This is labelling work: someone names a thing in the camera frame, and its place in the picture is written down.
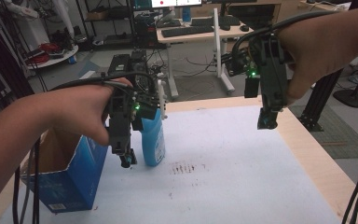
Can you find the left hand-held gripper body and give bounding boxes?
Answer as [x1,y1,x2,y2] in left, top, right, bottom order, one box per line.
[104,88,162,156]

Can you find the black shelf rack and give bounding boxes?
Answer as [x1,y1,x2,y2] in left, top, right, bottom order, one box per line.
[74,0,137,49]

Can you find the small blue bottle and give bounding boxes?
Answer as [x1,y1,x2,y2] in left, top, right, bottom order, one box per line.
[181,6,192,23]

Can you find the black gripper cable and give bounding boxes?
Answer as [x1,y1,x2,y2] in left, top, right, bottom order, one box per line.
[230,10,338,61]
[48,71,157,93]

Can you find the black metal frame leg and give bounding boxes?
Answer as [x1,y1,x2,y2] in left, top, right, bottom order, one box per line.
[297,68,345,133]

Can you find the computer monitor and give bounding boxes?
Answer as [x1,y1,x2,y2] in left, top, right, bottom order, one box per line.
[150,0,203,9]

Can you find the blue spray bottle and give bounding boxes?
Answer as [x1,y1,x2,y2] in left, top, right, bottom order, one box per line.
[139,73,170,168]

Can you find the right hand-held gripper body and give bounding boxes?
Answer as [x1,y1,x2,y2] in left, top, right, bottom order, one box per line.
[222,32,294,112]

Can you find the black computer tower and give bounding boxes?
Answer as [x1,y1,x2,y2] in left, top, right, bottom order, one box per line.
[132,14,158,49]

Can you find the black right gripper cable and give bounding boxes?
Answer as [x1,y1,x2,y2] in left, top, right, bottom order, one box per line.
[230,10,338,61]

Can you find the black device on floor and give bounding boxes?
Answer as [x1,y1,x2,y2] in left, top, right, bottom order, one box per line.
[107,49,153,91]

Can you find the black stand with round base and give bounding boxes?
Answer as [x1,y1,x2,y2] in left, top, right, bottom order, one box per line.
[332,58,358,109]

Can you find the round white table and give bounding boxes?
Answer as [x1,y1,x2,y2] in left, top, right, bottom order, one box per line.
[23,43,80,71]

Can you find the white foam table sheet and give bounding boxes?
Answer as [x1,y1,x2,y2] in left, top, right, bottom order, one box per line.
[0,105,343,224]

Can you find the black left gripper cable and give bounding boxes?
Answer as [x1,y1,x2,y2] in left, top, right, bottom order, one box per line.
[48,71,157,93]

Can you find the red cable coil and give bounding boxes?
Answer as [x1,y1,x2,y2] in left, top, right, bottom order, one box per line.
[27,42,62,65]

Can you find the blue cardboard box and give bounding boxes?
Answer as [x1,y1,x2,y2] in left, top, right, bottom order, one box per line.
[20,126,110,215]

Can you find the wooden desk with white legs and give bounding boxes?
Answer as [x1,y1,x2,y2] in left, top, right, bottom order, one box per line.
[156,7,255,101]

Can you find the person's right hand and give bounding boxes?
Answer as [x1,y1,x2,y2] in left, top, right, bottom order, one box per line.
[275,9,355,107]

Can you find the person's left hand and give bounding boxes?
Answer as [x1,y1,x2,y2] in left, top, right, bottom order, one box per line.
[47,77,134,147]

